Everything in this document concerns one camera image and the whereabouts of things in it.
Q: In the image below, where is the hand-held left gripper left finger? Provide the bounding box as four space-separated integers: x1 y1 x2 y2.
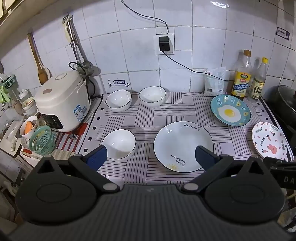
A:
36 146 121 192

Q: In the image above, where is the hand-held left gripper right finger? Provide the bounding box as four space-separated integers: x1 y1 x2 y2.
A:
181 146 267 194

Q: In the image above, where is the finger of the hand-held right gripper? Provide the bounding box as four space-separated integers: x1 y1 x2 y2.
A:
262 157 296 168

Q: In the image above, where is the rabbit carrot print plate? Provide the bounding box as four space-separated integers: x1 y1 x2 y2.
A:
252 122 290 162

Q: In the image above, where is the white bowl black rim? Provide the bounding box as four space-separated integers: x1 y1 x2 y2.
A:
106 90 132 113
101 129 137 162
139 86 167 108

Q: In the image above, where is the large white plate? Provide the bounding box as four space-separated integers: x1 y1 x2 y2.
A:
154 121 214 173

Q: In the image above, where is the blue fried egg plate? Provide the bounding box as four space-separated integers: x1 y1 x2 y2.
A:
210 95 251 127

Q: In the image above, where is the red striped cloth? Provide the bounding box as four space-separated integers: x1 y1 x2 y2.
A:
53 122 89 154

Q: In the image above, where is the green plastic basket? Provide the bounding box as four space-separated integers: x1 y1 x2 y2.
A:
29 126 58 156

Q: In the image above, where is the striped table mat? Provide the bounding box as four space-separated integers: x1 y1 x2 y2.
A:
86 91 295 186

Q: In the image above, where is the black wok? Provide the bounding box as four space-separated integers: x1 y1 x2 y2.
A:
263 85 296 113

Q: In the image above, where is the white rice cooker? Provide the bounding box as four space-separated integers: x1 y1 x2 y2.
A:
34 71 91 133

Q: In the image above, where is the cup with orange utensil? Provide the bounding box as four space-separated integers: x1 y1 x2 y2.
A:
19 115 39 149

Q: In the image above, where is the white seasoning bag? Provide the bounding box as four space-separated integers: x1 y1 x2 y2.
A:
204 67 226 96

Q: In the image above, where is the clear vinegar bottle yellow cap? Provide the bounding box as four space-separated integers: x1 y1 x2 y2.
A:
247 57 269 104

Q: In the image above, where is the yellow label cooking wine bottle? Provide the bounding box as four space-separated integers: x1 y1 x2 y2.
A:
231 49 252 101

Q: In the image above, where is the small white bottle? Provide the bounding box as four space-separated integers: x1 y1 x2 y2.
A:
18 89 36 110

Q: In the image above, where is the metal ladle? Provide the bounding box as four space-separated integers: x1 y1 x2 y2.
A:
66 22 94 73

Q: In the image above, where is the wooden spatula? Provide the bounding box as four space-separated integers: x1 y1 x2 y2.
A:
27 32 50 85

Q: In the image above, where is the green hanging rack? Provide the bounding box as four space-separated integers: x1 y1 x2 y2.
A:
0 74 17 103

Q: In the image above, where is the black power adapter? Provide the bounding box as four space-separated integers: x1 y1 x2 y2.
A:
159 36 171 53

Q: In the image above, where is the rice cooker black cord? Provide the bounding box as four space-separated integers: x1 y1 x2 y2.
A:
68 61 97 99

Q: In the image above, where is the black adapter cable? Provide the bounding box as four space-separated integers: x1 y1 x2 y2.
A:
163 51 234 82

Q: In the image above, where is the white wall socket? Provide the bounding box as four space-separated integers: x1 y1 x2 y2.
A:
154 33 176 55

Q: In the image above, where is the blue framed wall sticker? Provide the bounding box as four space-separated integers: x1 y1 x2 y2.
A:
275 27 291 42

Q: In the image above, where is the black hanging cable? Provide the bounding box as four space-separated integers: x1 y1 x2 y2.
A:
120 0 169 36

